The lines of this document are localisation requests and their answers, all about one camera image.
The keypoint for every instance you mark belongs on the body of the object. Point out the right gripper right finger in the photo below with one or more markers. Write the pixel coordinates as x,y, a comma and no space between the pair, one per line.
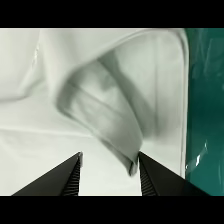
160,181

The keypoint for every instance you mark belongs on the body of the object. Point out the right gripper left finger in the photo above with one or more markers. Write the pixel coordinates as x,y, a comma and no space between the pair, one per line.
63,180

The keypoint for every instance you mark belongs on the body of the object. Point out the white shirt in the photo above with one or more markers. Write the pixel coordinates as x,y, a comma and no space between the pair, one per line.
100,100

